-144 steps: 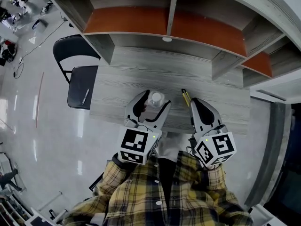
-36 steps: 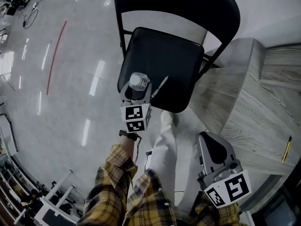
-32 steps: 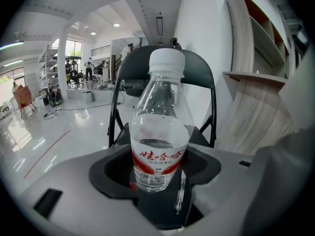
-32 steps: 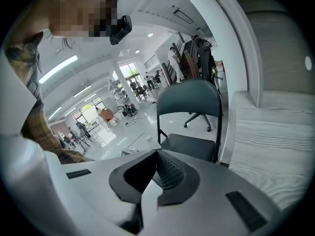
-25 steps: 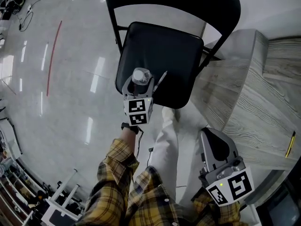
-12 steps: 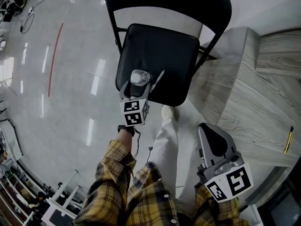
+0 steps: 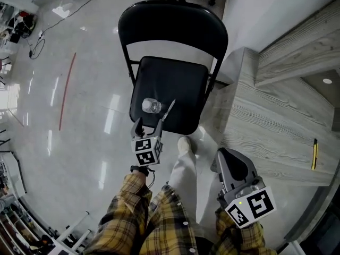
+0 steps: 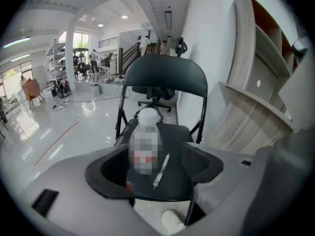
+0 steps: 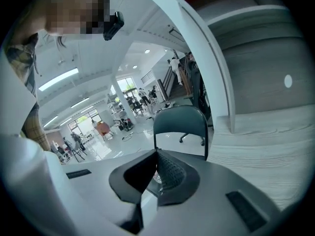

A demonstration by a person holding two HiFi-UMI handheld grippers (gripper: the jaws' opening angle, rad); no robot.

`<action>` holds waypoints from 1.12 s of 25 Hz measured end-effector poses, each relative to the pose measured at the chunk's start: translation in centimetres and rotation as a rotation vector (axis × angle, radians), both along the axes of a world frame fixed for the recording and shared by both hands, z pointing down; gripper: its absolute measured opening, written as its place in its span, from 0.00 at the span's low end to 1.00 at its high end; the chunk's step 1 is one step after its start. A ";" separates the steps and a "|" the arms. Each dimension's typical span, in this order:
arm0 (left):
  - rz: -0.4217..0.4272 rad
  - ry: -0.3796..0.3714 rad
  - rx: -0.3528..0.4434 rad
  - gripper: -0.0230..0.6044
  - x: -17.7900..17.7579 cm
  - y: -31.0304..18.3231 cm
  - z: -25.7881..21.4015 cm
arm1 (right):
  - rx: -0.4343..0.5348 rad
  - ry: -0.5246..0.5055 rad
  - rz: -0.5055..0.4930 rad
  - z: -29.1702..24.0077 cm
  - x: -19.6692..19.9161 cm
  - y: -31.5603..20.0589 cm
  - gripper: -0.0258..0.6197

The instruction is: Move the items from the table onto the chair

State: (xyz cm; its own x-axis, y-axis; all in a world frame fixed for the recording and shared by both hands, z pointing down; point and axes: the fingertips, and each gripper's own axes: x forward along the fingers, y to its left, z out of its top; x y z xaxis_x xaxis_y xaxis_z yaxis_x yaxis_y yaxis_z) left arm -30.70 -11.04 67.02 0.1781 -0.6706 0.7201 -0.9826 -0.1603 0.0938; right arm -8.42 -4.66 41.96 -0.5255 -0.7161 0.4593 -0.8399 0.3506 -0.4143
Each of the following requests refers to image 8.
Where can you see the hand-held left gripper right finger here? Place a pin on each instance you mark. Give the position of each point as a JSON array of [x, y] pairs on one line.
[[246, 188]]

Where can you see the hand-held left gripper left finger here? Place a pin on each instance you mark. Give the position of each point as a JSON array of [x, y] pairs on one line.
[[71, 181]]

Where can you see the clear plastic bottle white cap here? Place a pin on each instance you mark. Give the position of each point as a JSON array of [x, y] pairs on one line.
[[145, 141]]

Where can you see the clear plastic pen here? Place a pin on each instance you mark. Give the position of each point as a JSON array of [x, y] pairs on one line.
[[161, 172]]

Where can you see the black folding chair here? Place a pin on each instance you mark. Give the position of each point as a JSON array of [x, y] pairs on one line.
[[167, 70]]

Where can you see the orange chair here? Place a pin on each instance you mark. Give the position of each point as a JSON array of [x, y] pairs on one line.
[[32, 88]]

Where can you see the black office swivel chair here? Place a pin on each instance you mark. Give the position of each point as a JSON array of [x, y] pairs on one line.
[[152, 92]]

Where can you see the small red object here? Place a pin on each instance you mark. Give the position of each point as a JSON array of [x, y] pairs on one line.
[[129, 186]]

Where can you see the light wooden shelf unit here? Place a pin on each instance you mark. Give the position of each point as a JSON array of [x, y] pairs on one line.
[[246, 122]]

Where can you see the person's white shoe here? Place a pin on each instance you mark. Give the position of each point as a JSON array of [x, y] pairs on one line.
[[172, 220]]

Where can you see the white waste bin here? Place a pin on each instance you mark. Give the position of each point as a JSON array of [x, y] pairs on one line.
[[95, 89]]

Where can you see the white board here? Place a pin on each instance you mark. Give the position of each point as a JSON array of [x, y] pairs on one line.
[[40, 76]]

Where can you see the metal storage rack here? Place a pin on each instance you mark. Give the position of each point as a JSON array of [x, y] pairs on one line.
[[57, 65]]

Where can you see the dark wooden staircase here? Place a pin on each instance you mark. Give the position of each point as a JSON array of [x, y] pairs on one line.
[[130, 55]]

